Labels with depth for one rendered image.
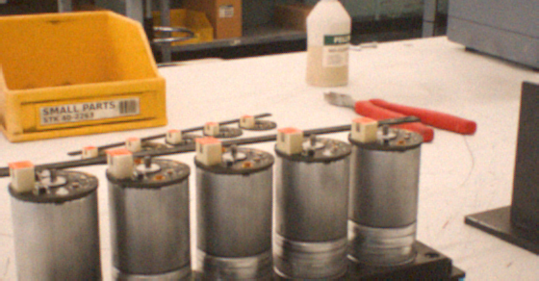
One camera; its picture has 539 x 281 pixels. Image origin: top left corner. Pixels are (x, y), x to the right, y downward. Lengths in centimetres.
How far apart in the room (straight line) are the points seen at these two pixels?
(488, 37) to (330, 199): 54
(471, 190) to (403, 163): 16
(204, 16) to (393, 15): 174
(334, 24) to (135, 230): 44
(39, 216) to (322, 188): 9
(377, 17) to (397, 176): 585
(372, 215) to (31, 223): 11
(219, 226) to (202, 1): 474
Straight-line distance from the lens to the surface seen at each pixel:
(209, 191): 26
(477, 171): 48
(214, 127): 53
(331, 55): 67
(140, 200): 25
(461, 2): 85
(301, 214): 28
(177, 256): 26
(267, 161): 27
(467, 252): 37
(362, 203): 29
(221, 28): 492
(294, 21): 529
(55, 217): 24
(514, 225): 40
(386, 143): 29
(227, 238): 27
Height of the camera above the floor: 89
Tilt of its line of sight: 17 degrees down
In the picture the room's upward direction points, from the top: straight up
